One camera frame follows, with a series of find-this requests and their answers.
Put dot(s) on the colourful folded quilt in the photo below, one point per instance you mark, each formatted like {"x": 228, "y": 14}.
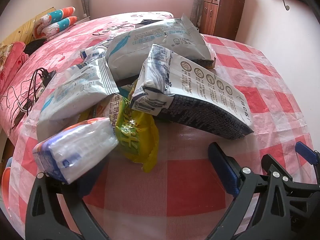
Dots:
{"x": 55, "y": 22}

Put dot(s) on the wooden cabinet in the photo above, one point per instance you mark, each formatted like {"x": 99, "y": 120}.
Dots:
{"x": 222, "y": 12}

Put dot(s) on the white navy printed bag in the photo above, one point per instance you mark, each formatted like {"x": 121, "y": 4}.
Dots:
{"x": 200, "y": 100}

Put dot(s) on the black cloth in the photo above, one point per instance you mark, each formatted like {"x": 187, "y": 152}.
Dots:
{"x": 35, "y": 46}

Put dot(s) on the red checked plastic tablecloth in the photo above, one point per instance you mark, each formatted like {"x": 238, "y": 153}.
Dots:
{"x": 195, "y": 185}

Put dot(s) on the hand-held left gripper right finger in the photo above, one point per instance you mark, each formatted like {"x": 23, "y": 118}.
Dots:
{"x": 222, "y": 167}

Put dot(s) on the black power adapter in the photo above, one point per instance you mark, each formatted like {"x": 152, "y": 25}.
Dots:
{"x": 48, "y": 74}

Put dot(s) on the large white feather-print bag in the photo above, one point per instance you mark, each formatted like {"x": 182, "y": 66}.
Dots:
{"x": 155, "y": 45}

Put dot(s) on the orange plastic bucket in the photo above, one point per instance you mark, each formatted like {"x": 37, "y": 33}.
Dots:
{"x": 5, "y": 180}

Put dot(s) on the yellow headboard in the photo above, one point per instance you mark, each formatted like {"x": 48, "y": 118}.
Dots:
{"x": 22, "y": 28}

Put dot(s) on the small white feather-print bag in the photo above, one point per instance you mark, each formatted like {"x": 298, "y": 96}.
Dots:
{"x": 75, "y": 92}

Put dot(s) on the orange snack wrapper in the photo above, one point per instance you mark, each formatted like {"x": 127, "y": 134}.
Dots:
{"x": 102, "y": 110}

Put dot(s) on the pink folded blanket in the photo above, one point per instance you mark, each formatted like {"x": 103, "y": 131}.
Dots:
{"x": 15, "y": 65}

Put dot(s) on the beige power strip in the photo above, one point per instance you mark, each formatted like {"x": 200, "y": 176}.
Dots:
{"x": 42, "y": 87}

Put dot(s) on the pink bedspread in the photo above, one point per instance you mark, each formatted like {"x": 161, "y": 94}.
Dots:
{"x": 82, "y": 35}

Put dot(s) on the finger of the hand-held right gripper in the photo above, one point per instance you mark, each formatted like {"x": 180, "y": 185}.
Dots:
{"x": 268, "y": 161}
{"x": 303, "y": 152}

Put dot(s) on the small blue white wrapper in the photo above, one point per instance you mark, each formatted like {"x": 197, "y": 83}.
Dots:
{"x": 93, "y": 53}

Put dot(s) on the yellow green snack bag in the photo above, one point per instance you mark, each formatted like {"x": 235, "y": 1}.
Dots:
{"x": 135, "y": 135}

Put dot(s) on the blue tissue pack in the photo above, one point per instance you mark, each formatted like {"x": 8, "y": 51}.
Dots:
{"x": 75, "y": 150}

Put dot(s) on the floral pillow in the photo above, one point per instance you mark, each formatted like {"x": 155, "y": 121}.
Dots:
{"x": 3, "y": 52}

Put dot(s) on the green packet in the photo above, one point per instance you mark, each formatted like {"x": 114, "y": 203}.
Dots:
{"x": 125, "y": 90}

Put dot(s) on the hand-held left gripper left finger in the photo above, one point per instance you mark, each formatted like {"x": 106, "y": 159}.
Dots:
{"x": 87, "y": 185}

